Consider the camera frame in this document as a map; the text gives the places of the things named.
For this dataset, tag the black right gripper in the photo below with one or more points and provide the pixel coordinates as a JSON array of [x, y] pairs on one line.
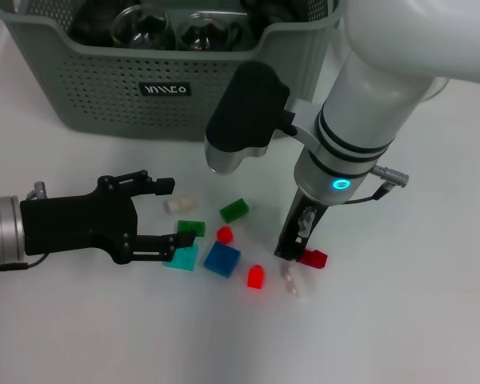
[[294, 232]]

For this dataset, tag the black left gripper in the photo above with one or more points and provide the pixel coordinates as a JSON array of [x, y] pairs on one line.
[[72, 224]]

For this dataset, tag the white toy brick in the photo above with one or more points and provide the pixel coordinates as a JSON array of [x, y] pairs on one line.
[[180, 205], [300, 284]]

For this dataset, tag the long dark red toy brick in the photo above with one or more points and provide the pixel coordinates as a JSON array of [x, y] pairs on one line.
[[316, 258]]

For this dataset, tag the tall bright red toy brick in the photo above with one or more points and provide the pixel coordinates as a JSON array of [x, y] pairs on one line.
[[255, 278]]

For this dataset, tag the green toy brick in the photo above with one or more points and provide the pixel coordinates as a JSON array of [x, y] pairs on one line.
[[234, 210], [198, 226]]

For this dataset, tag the cyan square toy brick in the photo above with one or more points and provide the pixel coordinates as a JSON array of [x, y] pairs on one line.
[[186, 260]]

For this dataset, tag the blue square toy brick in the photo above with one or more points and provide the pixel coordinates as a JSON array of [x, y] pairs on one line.
[[222, 258]]

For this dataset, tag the glass teacup with black sleeve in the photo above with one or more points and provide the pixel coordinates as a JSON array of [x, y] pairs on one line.
[[204, 36], [142, 30], [272, 12]]

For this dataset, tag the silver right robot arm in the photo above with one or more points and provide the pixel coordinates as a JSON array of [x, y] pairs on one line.
[[368, 100]]

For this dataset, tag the grey perforated storage bin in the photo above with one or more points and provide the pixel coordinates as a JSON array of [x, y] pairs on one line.
[[104, 100]]

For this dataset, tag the small red toy brick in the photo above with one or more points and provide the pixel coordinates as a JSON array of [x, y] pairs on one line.
[[224, 234]]

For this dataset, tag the dark clay teapot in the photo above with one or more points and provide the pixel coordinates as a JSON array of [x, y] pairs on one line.
[[90, 24]]

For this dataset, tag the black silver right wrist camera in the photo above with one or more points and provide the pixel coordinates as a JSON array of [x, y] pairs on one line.
[[244, 104]]

